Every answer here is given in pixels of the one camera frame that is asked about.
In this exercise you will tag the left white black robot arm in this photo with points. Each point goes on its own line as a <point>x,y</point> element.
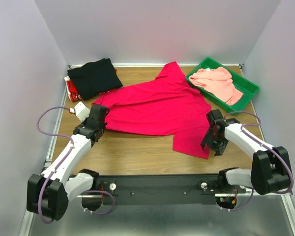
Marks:
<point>49,193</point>

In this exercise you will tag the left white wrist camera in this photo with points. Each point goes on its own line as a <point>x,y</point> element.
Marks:
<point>81,111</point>

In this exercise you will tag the salmon pink t shirt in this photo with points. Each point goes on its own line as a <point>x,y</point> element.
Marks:
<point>218,82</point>

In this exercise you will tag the magenta t shirt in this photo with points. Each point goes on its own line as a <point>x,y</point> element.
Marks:
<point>164,106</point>

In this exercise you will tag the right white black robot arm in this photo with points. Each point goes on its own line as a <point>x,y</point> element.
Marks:
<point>270,171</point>

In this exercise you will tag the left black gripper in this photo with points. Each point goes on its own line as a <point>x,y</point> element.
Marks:
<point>104,124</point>

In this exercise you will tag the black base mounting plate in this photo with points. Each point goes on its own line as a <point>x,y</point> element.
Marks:
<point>130,190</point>

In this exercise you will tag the green plastic bin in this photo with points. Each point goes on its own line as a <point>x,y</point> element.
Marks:
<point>248,88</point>

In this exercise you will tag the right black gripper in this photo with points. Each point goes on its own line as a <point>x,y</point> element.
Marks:
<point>219,149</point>

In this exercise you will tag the black folded t shirt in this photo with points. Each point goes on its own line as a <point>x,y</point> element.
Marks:
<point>94,78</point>

